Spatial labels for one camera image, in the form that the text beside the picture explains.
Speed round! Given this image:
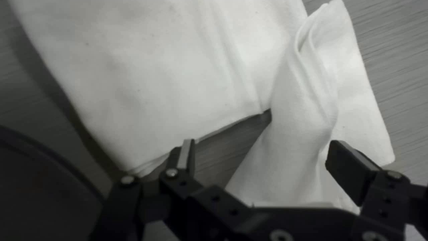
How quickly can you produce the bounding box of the folded white blue cloth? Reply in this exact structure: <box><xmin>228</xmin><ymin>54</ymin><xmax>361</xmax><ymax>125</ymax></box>
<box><xmin>9</xmin><ymin>0</ymin><xmax>307</xmax><ymax>173</ymax></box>

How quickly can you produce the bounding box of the black frying pan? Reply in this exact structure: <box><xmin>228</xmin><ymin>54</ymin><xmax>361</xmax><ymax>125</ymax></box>
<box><xmin>0</xmin><ymin>126</ymin><xmax>103</xmax><ymax>241</ymax></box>

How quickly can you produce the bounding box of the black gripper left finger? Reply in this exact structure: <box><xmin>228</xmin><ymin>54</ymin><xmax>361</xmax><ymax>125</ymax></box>
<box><xmin>159</xmin><ymin>139</ymin><xmax>206</xmax><ymax>200</ymax></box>

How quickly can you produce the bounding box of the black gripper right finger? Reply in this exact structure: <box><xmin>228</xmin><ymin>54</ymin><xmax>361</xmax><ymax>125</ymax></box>
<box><xmin>325</xmin><ymin>141</ymin><xmax>409</xmax><ymax>214</ymax></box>

